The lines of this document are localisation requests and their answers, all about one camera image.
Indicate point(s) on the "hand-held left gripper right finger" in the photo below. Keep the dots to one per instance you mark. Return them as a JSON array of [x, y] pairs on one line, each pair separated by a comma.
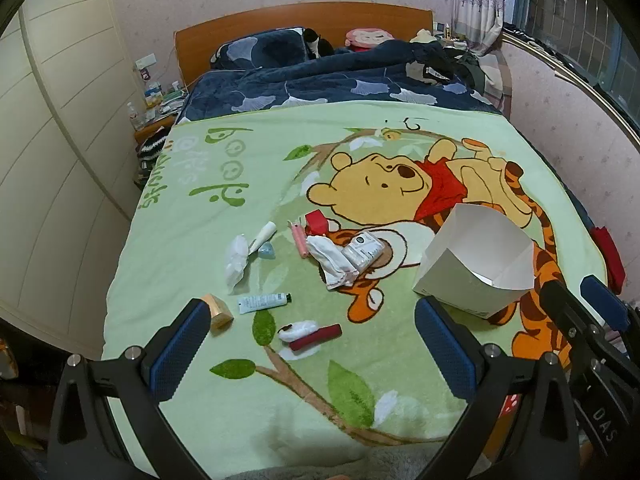
[[445, 350]]

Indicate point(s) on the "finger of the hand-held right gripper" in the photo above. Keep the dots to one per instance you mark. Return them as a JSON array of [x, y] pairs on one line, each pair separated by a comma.
[[605, 300], [565, 310]]

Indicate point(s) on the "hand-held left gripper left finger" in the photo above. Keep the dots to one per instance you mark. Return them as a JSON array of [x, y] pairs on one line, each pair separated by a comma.
[[180, 345]]

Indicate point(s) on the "gold box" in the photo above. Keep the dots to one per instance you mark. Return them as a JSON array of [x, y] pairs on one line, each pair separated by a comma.
[[219, 312]]

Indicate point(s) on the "white paper box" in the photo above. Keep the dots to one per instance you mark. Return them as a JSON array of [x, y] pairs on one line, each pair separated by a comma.
[[465, 270]]

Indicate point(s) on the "white hand cream tube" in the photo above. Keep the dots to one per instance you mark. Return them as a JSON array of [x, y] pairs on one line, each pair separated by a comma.
[[260, 302]]

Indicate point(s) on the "crinkled white plastic packet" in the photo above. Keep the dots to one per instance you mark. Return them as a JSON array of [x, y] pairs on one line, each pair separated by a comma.
[[236, 262]]

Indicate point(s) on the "blue packet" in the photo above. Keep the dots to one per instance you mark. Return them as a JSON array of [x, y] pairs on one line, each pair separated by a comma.
[[267, 251]]

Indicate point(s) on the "white squeeze tube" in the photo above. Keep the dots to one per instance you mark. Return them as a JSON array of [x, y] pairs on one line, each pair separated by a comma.
[[262, 236]]

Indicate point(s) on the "white fabric pouch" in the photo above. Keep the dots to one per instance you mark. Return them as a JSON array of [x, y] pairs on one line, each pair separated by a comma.
[[327, 265]]

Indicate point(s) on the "pink tube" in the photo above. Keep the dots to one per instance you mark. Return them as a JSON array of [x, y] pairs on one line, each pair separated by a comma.
[[300, 242]]

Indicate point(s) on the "red box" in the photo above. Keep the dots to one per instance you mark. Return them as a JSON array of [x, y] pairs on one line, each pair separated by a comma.
[[315, 221]]

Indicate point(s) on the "red cloth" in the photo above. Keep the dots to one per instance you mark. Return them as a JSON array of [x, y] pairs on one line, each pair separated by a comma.
[[609, 255]]

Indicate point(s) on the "green cartoon printed blanket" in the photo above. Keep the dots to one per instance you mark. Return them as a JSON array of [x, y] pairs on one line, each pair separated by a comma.
[[200, 240]]

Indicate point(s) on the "white cotton pad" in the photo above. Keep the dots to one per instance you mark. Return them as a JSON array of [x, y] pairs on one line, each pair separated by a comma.
[[300, 329]]

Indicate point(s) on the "dark red lipstick tube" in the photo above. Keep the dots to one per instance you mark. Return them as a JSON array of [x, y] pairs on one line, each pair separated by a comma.
[[317, 337]]

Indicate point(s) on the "wooden nightstand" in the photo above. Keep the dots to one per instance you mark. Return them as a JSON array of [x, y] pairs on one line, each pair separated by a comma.
[[152, 132]]

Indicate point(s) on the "clear plastic bottle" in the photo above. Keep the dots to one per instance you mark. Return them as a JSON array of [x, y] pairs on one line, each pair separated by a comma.
[[134, 116]]

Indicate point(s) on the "cream wardrobe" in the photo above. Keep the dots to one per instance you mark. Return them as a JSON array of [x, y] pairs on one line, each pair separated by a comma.
[[60, 135]]

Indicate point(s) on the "pile of dark clothes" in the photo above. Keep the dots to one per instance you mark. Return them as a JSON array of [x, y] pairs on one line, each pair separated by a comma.
[[460, 62]]

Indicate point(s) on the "navy leaf print quilt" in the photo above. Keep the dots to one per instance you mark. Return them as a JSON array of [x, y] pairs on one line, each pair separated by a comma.
[[310, 85]]

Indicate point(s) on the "navy leaf print pillow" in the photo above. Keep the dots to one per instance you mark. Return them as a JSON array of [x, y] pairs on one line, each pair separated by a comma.
[[260, 47]]

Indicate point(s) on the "patterned curtain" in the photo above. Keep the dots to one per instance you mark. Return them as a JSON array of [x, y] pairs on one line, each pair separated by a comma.
[[475, 5]]

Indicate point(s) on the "pink plush toy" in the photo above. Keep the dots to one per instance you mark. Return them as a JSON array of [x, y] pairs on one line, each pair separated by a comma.
[[367, 37]]

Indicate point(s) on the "black and white plush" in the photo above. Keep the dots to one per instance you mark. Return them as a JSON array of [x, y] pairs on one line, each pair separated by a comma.
[[316, 44]]

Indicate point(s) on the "wooden headboard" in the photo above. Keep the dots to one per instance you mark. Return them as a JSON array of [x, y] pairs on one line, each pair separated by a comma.
[[300, 16]]

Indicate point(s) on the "white wall socket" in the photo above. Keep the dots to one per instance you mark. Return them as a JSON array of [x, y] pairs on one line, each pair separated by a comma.
[[145, 61]]

